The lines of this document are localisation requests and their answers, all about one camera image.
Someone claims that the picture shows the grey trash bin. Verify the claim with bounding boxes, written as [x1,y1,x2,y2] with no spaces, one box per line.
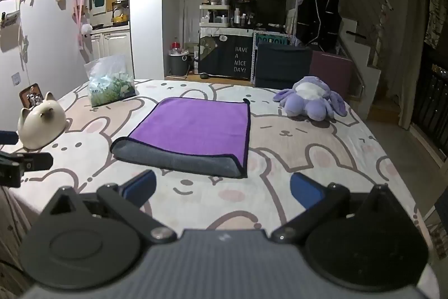
[169,53,192,76]

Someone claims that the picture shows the small brown framed box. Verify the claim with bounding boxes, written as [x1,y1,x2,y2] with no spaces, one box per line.
[19,83,44,110]

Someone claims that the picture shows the black printed curtain cabinet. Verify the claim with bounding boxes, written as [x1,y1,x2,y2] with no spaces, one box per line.
[198,26,255,80]

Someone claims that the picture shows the dark blue chair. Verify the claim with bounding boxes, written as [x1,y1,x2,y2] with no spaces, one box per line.
[254,42,313,90]

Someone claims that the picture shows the bunny print table cloth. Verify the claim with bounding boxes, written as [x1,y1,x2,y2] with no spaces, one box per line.
[7,79,440,293]

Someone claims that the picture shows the staircase with metal railing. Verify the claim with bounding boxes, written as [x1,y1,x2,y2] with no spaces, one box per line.
[336,0,403,103]

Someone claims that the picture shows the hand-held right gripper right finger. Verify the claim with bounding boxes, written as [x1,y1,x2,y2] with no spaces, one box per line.
[271,172,404,244]

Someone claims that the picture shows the purple and grey towel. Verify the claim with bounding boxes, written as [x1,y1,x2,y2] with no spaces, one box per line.
[110,97,251,179]

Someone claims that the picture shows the dark purple chair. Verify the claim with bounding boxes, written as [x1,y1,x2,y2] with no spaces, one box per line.
[309,50,353,100]

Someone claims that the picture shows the clear bag of flowers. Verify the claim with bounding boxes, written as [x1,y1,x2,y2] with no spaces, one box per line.
[84,54,137,107]

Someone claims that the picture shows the pink hanging ribbon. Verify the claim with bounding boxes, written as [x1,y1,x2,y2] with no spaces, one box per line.
[72,0,92,51]

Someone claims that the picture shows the white cat-shaped ceramic jar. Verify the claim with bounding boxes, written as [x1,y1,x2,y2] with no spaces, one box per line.
[17,92,67,150]

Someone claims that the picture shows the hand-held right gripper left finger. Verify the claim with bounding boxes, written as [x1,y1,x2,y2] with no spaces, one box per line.
[48,170,177,245]

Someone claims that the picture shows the purple plush rabbit toy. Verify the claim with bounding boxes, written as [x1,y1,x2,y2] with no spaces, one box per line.
[272,76,348,120]

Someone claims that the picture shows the black jacket with white trim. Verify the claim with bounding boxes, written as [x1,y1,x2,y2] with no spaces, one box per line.
[296,0,342,52]

